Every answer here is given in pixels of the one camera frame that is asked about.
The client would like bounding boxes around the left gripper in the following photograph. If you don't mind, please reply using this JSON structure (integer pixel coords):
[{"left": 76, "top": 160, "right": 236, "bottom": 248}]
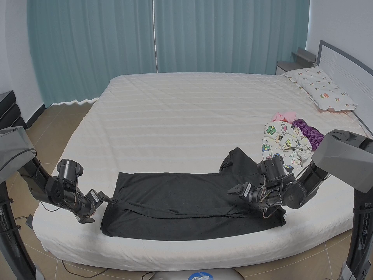
[{"left": 74, "top": 188, "right": 113, "bottom": 225}]

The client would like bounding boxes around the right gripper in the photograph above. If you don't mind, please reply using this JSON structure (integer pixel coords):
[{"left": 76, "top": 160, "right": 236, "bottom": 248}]
[{"left": 227, "top": 182, "right": 281, "bottom": 209}]

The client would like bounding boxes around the black T-shirt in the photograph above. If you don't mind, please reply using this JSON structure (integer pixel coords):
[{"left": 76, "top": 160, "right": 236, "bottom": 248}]
[{"left": 100, "top": 147, "right": 287, "bottom": 241}]

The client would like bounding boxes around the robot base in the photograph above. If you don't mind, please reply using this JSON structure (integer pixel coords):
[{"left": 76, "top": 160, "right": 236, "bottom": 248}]
[{"left": 146, "top": 269, "right": 247, "bottom": 280}]

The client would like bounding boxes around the bed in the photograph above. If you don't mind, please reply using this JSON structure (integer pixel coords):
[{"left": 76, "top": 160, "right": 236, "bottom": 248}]
[{"left": 32, "top": 40, "right": 373, "bottom": 273}]

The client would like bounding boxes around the white printed pyjama garment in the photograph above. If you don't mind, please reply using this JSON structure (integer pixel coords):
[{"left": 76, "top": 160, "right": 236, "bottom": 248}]
[{"left": 261, "top": 121, "right": 313, "bottom": 172}]

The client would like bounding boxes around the black power adapter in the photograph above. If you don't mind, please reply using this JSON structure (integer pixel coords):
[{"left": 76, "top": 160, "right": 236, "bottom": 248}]
[{"left": 15, "top": 215, "right": 36, "bottom": 230}]

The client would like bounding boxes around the pink garment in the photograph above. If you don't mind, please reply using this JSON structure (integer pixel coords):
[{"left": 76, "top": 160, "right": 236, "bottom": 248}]
[{"left": 272, "top": 111, "right": 298, "bottom": 125}]

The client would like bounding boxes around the purple garment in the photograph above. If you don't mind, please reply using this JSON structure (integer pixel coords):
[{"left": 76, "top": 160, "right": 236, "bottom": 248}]
[{"left": 292, "top": 119, "right": 326, "bottom": 153}]

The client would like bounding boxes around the black chest of drawers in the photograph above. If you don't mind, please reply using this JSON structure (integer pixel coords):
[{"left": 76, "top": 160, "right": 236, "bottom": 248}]
[{"left": 0, "top": 91, "right": 29, "bottom": 130}]

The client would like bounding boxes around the white printed pillow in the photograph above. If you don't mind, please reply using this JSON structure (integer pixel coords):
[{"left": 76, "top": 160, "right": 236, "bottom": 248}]
[{"left": 281, "top": 66, "right": 358, "bottom": 111}]

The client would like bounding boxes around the grey bedside table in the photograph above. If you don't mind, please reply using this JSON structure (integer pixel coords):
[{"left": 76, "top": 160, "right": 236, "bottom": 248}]
[{"left": 276, "top": 47, "right": 317, "bottom": 75}]

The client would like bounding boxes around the blue-green curtain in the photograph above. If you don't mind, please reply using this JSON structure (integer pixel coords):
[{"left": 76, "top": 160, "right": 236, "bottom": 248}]
[
  {"left": 26, "top": 0, "right": 159, "bottom": 109},
  {"left": 153, "top": 0, "right": 311, "bottom": 76}
]

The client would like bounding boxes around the black cable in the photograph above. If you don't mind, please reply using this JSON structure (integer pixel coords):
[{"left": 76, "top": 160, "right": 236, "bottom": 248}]
[
  {"left": 60, "top": 260, "right": 109, "bottom": 275},
  {"left": 0, "top": 148, "right": 38, "bottom": 170},
  {"left": 262, "top": 205, "right": 288, "bottom": 219}
]

